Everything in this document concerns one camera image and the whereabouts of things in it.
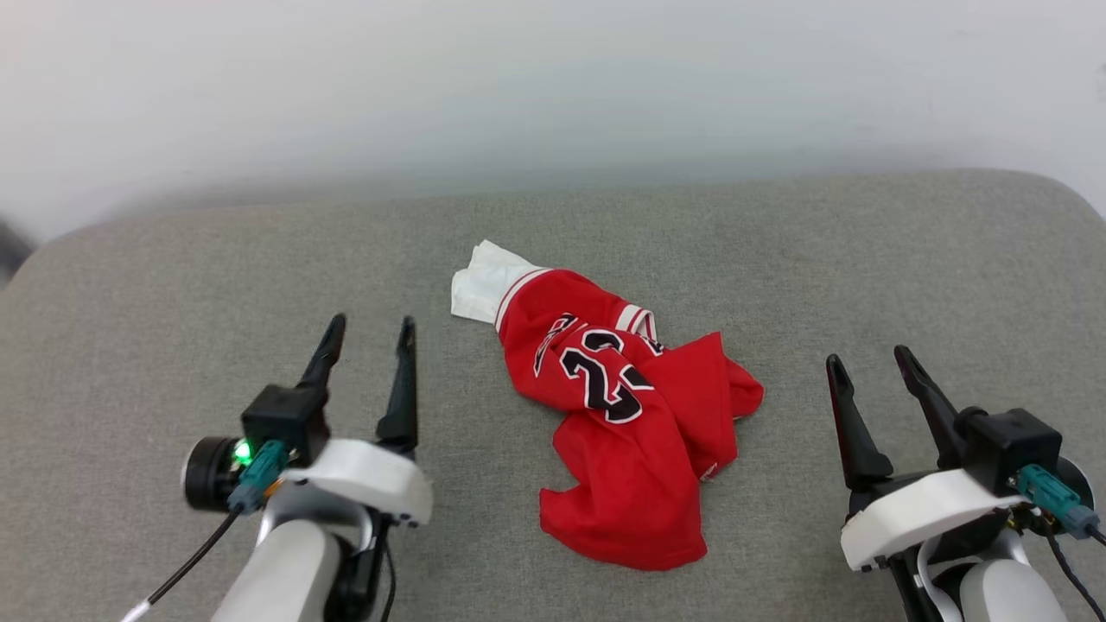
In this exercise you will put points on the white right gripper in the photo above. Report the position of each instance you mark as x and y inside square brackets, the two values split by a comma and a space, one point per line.
[916, 514]

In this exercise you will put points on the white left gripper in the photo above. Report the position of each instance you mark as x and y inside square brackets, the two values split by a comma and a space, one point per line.
[363, 475]

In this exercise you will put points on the red basketball jersey white sleeves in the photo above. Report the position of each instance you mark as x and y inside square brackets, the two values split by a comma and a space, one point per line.
[631, 466]

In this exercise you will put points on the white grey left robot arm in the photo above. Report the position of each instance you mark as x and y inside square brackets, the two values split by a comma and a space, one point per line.
[285, 570]

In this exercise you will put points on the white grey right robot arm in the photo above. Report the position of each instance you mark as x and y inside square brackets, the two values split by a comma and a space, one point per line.
[1002, 592]

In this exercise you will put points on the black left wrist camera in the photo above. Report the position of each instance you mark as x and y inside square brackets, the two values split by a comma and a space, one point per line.
[281, 419]

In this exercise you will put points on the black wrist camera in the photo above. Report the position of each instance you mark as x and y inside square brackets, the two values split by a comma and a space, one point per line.
[281, 419]
[1011, 449]

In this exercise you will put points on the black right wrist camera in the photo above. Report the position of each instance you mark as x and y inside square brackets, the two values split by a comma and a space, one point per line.
[1011, 449]

